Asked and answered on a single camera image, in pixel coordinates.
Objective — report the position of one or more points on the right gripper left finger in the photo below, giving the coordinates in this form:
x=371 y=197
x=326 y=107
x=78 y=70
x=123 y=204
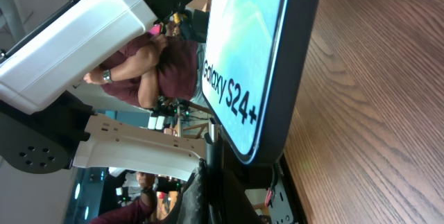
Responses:
x=192 y=205

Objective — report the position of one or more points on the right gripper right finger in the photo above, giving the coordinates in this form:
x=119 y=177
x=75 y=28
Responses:
x=237 y=208

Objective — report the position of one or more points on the blue Samsung Galaxy smartphone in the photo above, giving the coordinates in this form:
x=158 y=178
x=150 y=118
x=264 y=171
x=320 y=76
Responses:
x=255 y=54

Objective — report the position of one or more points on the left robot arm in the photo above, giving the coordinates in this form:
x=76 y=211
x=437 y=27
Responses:
x=45 y=128

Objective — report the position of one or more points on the person in maroon shirt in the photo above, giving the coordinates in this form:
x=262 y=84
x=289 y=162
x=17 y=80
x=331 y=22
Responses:
x=152 y=66

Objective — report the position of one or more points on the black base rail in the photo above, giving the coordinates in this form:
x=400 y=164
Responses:
x=282 y=198

